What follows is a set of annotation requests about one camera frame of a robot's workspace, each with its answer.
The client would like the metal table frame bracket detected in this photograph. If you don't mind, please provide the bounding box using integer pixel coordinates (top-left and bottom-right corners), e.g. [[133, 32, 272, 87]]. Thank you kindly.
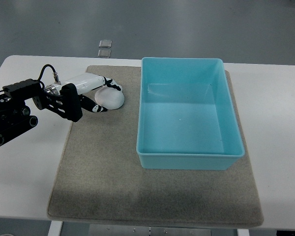
[[88, 224, 212, 236]]

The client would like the white table leg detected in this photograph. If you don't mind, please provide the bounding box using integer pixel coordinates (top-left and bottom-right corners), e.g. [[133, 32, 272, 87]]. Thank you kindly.
[[237, 229, 250, 236], [47, 221, 63, 236]]

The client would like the right white table leg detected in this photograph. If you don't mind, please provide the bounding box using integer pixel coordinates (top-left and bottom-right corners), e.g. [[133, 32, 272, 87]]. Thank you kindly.
[[237, 229, 250, 236]]

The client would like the left white table leg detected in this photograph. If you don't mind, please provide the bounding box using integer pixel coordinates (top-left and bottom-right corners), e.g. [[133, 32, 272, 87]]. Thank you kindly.
[[47, 221, 63, 236]]

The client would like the lower floor socket plate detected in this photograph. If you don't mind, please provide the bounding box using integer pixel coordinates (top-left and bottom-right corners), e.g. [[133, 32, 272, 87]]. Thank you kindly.
[[98, 49, 111, 58]]

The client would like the grey felt mat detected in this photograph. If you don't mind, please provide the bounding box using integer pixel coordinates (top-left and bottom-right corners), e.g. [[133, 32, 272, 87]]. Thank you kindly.
[[47, 65, 264, 228]]

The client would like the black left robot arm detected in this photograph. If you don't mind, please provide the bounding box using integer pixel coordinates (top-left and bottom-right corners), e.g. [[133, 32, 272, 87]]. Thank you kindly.
[[0, 64, 59, 146]]

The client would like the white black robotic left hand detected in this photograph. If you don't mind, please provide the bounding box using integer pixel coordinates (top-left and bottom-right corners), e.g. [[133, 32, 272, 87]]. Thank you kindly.
[[44, 73, 122, 113]]

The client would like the white bunny toy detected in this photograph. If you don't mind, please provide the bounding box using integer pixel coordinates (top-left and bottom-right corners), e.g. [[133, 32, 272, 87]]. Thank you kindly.
[[94, 87, 124, 110]]

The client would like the blue plastic box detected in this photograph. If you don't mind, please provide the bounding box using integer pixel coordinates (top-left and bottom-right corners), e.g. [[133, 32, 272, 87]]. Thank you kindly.
[[137, 57, 245, 170]]

